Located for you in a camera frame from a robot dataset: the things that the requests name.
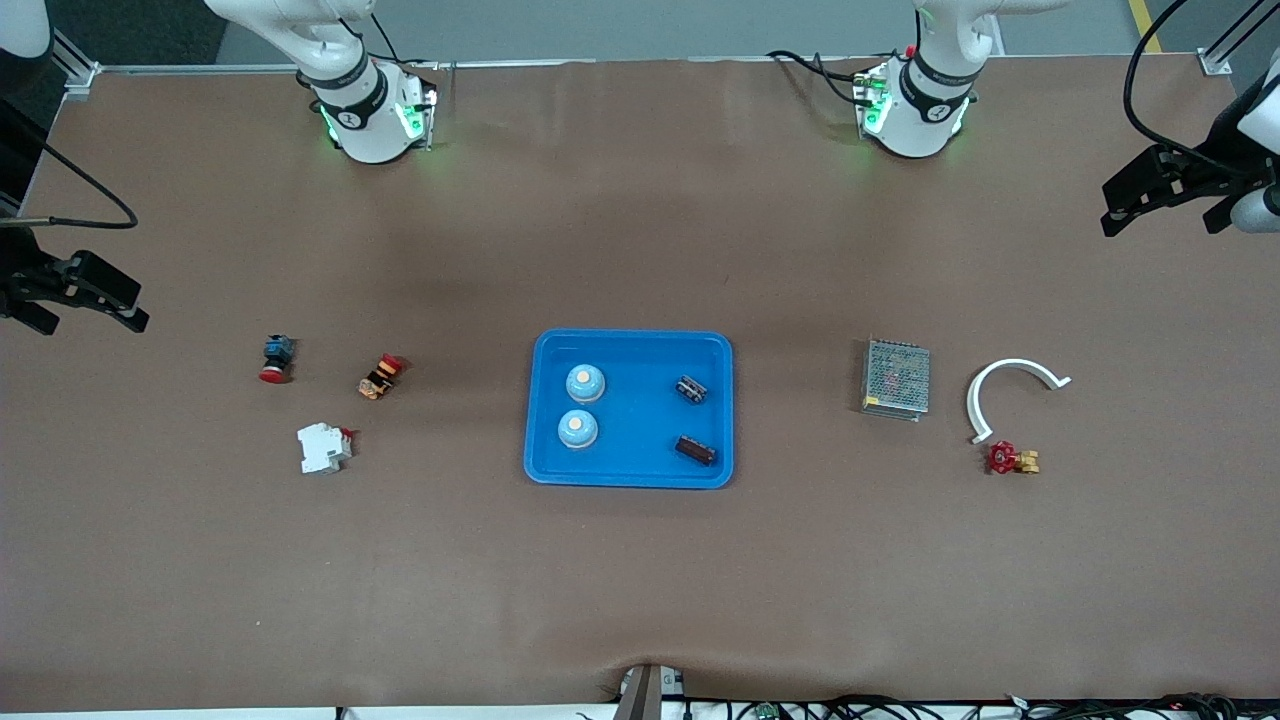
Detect blue plastic tray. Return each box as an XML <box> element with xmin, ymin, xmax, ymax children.
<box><xmin>524</xmin><ymin>328</ymin><xmax>736</xmax><ymax>491</ymax></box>

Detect red emergency stop button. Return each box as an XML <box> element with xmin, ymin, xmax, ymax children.
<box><xmin>259</xmin><ymin>335</ymin><xmax>297</xmax><ymax>385</ymax></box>

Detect white circuit breaker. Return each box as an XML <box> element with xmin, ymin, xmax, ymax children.
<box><xmin>297</xmin><ymin>422</ymin><xmax>355</xmax><ymax>475</ymax></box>

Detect metal mesh power supply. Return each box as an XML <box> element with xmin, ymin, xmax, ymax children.
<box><xmin>860</xmin><ymin>337</ymin><xmax>932</xmax><ymax>423</ymax></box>

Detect brown table mat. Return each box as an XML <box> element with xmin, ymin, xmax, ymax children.
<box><xmin>0</xmin><ymin>55</ymin><xmax>1280</xmax><ymax>713</ymax></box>

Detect aluminium frame profile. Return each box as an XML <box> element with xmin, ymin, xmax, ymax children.
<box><xmin>45</xmin><ymin>20</ymin><xmax>103</xmax><ymax>101</ymax></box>
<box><xmin>1200</xmin><ymin>0</ymin><xmax>1276</xmax><ymax>77</ymax></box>

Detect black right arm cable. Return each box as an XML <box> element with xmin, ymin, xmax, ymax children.
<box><xmin>0</xmin><ymin>130</ymin><xmax>138</xmax><ymax>231</ymax></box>

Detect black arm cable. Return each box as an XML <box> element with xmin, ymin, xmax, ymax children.
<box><xmin>0</xmin><ymin>130</ymin><xmax>138</xmax><ymax>231</ymax></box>
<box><xmin>1122</xmin><ymin>0</ymin><xmax>1276</xmax><ymax>186</ymax></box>

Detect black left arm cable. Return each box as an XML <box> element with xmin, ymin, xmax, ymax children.
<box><xmin>1122</xmin><ymin>0</ymin><xmax>1276</xmax><ymax>186</ymax></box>

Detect white curved plastic bracket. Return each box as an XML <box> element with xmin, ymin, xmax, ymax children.
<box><xmin>966</xmin><ymin>357</ymin><xmax>1073</xmax><ymax>444</ymax></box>

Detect red yellow push button switch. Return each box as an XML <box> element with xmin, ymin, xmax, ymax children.
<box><xmin>358</xmin><ymin>353</ymin><xmax>407</xmax><ymax>401</ymax></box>

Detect red handle brass valve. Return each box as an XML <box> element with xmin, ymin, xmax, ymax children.
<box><xmin>988</xmin><ymin>441</ymin><xmax>1041</xmax><ymax>476</ymax></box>

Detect black base cable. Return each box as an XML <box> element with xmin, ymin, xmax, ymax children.
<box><xmin>768</xmin><ymin>48</ymin><xmax>871</xmax><ymax>106</ymax></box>
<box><xmin>368</xmin><ymin>10</ymin><xmax>443</xmax><ymax>73</ymax></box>

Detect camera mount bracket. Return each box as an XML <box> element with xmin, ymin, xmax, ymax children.
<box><xmin>612</xmin><ymin>662</ymin><xmax>687</xmax><ymax>720</ymax></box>

